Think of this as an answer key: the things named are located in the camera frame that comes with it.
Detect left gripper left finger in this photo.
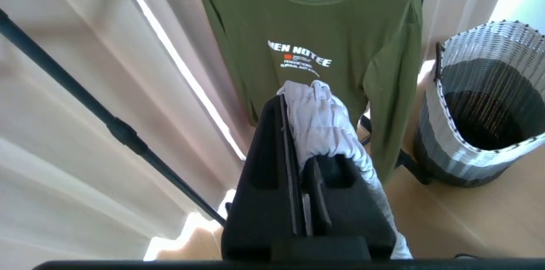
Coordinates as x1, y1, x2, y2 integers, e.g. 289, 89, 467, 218
221, 94, 307, 261

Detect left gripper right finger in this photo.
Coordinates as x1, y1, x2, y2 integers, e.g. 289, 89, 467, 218
300, 153, 398, 261

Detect pale grey shorts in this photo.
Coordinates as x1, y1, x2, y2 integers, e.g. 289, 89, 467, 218
276, 80, 414, 261

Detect green long-sleeved shirt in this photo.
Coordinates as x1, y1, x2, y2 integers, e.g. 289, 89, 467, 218
192, 0, 424, 186

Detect white laundry basket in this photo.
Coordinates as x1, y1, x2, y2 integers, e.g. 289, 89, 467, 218
412, 20, 545, 189

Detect black clothes rack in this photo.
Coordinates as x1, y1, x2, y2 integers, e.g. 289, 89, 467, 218
0, 0, 434, 228

